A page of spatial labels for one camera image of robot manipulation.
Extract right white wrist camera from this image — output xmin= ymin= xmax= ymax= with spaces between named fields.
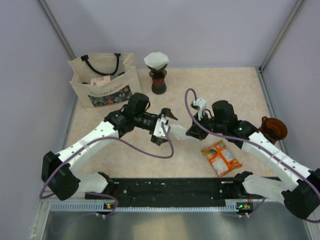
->
xmin=190 ymin=97 xmax=207 ymax=121

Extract brown coffee dripper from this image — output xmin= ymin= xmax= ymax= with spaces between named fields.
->
xmin=258 ymin=116 xmax=288 ymax=145

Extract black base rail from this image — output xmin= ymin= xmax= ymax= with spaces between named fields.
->
xmin=102 ymin=177 xmax=262 ymax=208

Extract white paper coffee filters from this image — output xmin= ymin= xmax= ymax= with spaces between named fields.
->
xmin=167 ymin=124 xmax=188 ymax=141

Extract box inside tote bag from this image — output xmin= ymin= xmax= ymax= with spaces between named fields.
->
xmin=90 ymin=76 xmax=111 ymax=86

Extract purple cable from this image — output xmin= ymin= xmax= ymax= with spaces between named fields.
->
xmin=184 ymin=87 xmax=320 ymax=223
xmin=39 ymin=122 xmax=175 ymax=217

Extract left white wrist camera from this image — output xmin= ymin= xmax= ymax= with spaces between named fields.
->
xmin=152 ymin=116 xmax=171 ymax=139

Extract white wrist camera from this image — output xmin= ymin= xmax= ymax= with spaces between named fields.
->
xmin=190 ymin=97 xmax=207 ymax=121
xmin=152 ymin=116 xmax=171 ymax=139

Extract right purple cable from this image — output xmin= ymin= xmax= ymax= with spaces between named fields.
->
xmin=184 ymin=87 xmax=320 ymax=223

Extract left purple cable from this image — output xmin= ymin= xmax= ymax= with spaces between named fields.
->
xmin=39 ymin=122 xmax=175 ymax=217

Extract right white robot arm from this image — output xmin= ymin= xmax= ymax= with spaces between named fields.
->
xmin=185 ymin=98 xmax=320 ymax=224

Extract beige canvas tote bag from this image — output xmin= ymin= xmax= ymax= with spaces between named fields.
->
xmin=68 ymin=53 xmax=142 ymax=109

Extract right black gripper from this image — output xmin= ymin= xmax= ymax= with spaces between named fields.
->
xmin=186 ymin=110 xmax=226 ymax=141

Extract red glass coffee server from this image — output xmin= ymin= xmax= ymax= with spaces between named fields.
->
xmin=151 ymin=78 xmax=167 ymax=95

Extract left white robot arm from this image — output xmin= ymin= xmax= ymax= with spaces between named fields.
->
xmin=41 ymin=92 xmax=176 ymax=201

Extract olive green coffee dripper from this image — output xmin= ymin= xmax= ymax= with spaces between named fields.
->
xmin=149 ymin=69 xmax=167 ymax=80

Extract orange snack packet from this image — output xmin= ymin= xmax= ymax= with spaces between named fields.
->
xmin=201 ymin=140 xmax=242 ymax=178

